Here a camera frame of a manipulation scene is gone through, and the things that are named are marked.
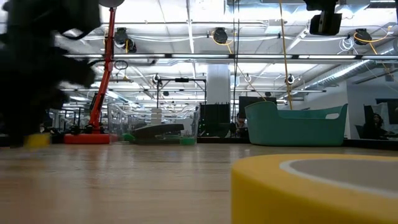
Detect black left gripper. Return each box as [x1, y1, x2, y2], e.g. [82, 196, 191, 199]
[0, 30, 97, 147]

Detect yellow mini stapler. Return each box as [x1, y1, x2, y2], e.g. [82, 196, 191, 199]
[24, 133, 50, 149]

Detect black stapler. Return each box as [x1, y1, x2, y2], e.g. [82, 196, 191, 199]
[133, 123, 185, 140]

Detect yellow tape roll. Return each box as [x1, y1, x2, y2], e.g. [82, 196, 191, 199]
[230, 154, 398, 224]

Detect red desk lamp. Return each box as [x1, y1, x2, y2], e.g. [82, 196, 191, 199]
[63, 0, 125, 145]

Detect black background screen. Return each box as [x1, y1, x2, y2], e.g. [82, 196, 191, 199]
[238, 96, 277, 118]

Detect person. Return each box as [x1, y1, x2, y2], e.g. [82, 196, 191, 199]
[231, 112, 249, 138]
[362, 113, 389, 140]

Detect teal plastic bin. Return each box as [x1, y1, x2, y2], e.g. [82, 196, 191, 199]
[244, 101, 348, 147]

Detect white stacked boxes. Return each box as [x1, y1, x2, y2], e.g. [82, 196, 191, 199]
[151, 108, 163, 127]

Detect black background monitor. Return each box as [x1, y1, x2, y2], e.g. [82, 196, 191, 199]
[198, 103, 231, 138]

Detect clear plastic bin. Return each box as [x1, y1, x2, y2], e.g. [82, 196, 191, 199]
[107, 102, 200, 146]

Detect black ceiling cable reel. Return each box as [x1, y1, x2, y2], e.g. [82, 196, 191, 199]
[354, 28, 373, 46]
[213, 27, 229, 44]
[113, 27, 137, 54]

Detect yellow power cord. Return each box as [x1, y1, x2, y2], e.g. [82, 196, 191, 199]
[279, 0, 294, 110]

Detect black background rig frame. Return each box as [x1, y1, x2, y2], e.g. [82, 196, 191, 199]
[156, 78, 208, 110]

